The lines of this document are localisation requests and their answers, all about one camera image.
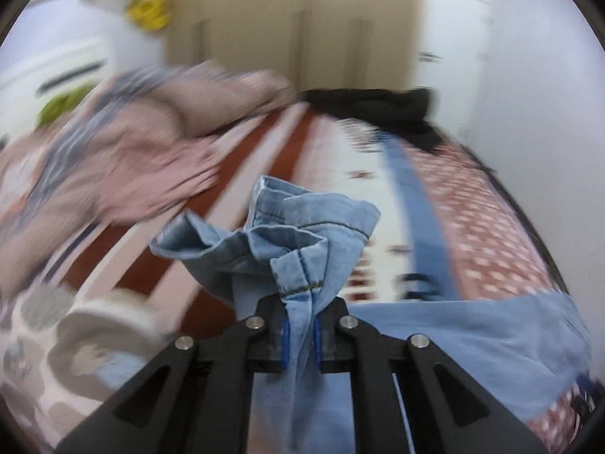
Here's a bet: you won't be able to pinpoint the light blue denim pants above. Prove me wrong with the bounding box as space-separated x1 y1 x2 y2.
150 177 600 453

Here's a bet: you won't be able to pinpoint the black clothing pile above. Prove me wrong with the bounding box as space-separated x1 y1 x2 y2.
301 87 445 154

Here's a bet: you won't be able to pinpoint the grey patterned pillow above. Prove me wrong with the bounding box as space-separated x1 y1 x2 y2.
1 285 170 453

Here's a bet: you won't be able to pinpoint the patterned fleece bed blanket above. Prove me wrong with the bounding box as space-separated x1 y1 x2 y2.
0 98 592 454

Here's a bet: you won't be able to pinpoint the pink crumpled duvet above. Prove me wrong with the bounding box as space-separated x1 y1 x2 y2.
1 61 296 298

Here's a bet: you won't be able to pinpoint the green item by headboard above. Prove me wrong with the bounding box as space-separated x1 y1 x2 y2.
38 84 96 126

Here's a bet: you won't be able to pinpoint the white bed headboard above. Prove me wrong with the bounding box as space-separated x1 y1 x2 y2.
1 38 116 138

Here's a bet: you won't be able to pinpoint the white door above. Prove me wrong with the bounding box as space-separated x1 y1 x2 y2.
412 0 492 143

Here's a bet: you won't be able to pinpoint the beige wooden wardrobe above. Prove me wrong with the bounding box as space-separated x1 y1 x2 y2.
166 0 422 90

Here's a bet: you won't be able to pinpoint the yellow guitar on wall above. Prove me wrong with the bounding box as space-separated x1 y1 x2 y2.
83 0 172 33

